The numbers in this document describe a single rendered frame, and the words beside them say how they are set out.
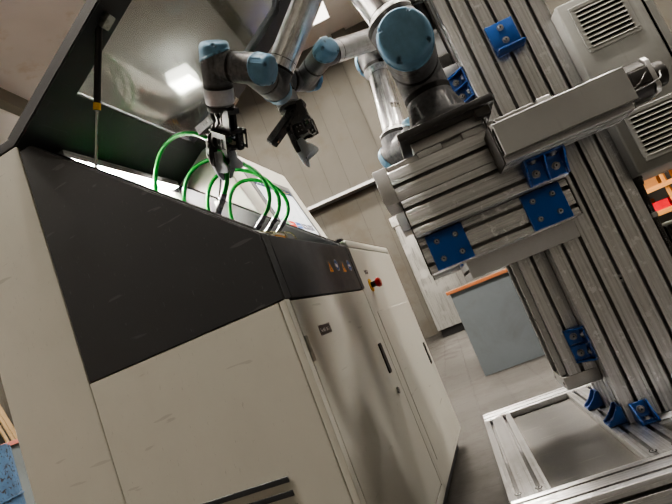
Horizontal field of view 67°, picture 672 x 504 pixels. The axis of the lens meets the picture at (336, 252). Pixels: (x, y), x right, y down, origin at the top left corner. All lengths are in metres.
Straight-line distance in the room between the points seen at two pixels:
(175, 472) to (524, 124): 1.09
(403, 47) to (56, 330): 1.10
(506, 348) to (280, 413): 2.94
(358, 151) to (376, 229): 1.65
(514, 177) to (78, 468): 1.27
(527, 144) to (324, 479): 0.81
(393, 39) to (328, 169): 9.41
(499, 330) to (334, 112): 7.68
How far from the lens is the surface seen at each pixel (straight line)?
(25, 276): 1.59
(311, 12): 1.45
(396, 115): 1.91
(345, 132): 10.65
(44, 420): 1.58
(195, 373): 1.26
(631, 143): 1.42
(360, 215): 10.20
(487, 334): 3.94
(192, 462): 1.31
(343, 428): 1.19
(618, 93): 1.15
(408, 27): 1.16
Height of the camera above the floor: 0.67
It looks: 9 degrees up
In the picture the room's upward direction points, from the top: 22 degrees counter-clockwise
